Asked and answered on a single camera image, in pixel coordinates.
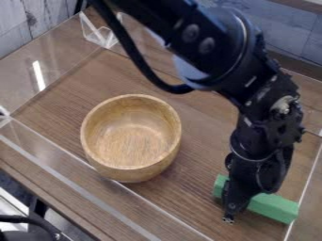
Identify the clear acrylic tray wall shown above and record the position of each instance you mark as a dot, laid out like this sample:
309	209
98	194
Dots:
153	210

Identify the black metal table frame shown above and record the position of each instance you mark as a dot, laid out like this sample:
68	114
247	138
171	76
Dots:
51	221

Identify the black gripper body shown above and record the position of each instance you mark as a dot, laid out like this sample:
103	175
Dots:
262	145

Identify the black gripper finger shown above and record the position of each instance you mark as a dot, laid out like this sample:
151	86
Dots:
237	196

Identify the clear acrylic corner bracket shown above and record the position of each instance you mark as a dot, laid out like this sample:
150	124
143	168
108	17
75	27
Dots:
100	36

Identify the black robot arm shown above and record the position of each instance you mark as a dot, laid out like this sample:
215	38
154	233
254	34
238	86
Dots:
222	56

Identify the green rectangular block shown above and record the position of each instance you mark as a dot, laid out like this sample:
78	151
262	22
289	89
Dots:
274	207

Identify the wooden bowl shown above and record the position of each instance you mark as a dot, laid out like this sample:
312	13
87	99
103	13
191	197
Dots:
131	137

